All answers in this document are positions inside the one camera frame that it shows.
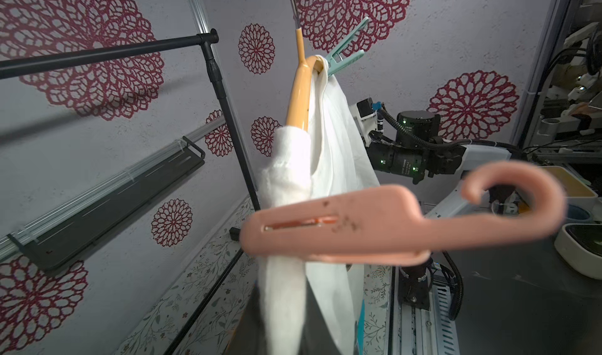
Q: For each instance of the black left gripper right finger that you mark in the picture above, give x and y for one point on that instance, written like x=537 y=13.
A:
x=316 y=338

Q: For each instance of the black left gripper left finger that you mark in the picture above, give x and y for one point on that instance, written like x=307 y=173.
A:
x=249 y=336

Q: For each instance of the white t-shirt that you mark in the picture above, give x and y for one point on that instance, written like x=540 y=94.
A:
x=328 y=159

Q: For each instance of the wooden hanger with metal hook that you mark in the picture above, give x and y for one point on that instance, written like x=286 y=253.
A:
x=298 y=109

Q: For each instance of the pink clothespin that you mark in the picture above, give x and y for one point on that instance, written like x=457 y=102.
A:
x=385 y=226

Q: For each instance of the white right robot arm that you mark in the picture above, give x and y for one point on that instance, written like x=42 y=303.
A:
x=418 y=151

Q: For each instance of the black clothes rack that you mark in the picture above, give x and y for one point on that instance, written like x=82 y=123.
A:
x=50 y=155

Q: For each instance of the black wall shelf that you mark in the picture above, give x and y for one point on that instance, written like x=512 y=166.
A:
x=60 y=236

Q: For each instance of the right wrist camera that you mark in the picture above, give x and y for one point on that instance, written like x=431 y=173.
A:
x=367 y=119

